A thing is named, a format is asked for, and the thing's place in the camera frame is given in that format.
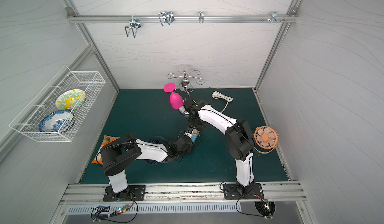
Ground light blue power strip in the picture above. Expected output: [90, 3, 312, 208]
[191, 133, 199, 143]

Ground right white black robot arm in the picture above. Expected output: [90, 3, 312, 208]
[183, 98, 256, 188]

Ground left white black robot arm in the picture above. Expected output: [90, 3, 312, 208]
[99, 133, 195, 194]

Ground pink plastic wine glass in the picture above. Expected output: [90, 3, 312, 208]
[164, 83, 184, 109]

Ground chrome glass holder stand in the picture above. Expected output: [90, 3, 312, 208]
[167, 65, 206, 101]

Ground orange snack packet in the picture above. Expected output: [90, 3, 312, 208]
[92, 135, 119, 165]

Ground small single metal hook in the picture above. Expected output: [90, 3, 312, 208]
[198, 11, 204, 23]

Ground middle double metal hook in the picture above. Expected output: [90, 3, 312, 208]
[158, 11, 175, 26]

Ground double metal hook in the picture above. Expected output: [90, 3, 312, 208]
[158, 11, 175, 26]
[125, 16, 141, 38]

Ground left double metal hook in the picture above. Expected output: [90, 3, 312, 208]
[125, 16, 141, 38]

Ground yellow green patterned plate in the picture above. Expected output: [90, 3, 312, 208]
[55, 89, 86, 110]

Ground blue white patterned plate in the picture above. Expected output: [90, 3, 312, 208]
[39, 110, 74, 132]

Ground white power strip cable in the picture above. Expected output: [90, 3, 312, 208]
[211, 91, 234, 113]

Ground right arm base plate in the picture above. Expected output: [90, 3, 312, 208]
[222, 183, 265, 200]

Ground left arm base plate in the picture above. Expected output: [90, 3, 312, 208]
[103, 185, 146, 202]

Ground right black base cable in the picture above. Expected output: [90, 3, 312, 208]
[235, 193, 276, 219]

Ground left black base cables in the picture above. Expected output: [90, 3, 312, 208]
[90, 193, 139, 224]

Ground aluminium front rail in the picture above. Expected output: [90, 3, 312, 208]
[59, 181, 307, 205]

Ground aluminium rail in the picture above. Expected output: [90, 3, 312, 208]
[59, 181, 307, 205]
[68, 13, 299, 24]

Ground aluminium top rail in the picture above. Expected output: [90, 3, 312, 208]
[68, 13, 299, 24]

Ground right metal hook bracket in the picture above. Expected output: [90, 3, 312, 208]
[260, 12, 287, 23]

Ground white wire wall basket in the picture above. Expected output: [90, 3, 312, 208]
[9, 65, 106, 143]

